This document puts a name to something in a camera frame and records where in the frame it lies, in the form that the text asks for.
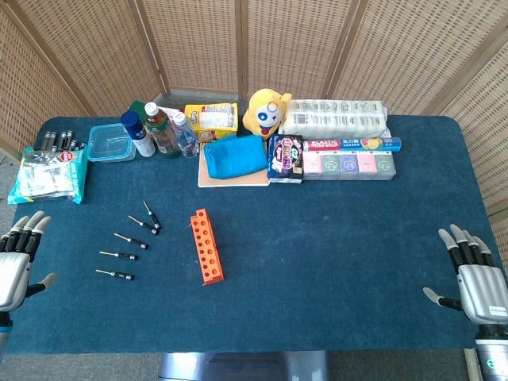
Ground pastel pocket tissue pack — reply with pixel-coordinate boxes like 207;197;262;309
302;149;398;182

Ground green label tea bottle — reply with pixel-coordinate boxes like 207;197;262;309
143;102;182;160

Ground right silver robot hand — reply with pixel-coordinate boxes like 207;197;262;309
422;224;508;326

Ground tan notebook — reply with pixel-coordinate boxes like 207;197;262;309
197;141;271;189

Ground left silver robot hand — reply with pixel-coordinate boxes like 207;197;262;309
0;210;59;314

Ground clear blue-lid food container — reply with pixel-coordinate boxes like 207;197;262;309
87;122;137;164

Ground white pink packet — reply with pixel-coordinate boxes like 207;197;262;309
156;105;187;124

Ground white tissue multipack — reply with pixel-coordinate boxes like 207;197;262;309
278;98;388;140

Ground dark purple pad package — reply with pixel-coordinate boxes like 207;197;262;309
267;133;305;184

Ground yellow plush toy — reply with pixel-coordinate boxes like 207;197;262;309
242;88;293;140

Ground clear water bottle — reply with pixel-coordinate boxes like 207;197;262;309
171;112;200;159

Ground orange tube rack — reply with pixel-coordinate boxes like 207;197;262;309
189;208;225;287

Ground blue and white bottle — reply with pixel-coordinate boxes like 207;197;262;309
120;110;156;159

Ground blue felt table mat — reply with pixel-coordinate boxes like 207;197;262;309
0;114;508;356

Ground teal wet wipes packet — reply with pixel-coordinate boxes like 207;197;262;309
6;146;89;206

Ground yellow snack box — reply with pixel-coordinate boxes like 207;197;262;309
184;102;239;144

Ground black handled screwdriver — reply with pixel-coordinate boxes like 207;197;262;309
98;250;139;262
94;268;135;282
127;214;160;236
114;232;149;250
142;199;163;231

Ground plastic food wrap box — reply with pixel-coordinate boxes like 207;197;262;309
302;137;402;152

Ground blue folded cloth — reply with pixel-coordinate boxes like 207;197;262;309
203;134;269;180

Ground woven rattan folding screen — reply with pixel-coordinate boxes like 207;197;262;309
0;0;508;275

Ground black battery pack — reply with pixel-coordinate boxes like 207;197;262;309
41;129;88;153

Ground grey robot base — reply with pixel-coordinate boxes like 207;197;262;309
157;350;330;381

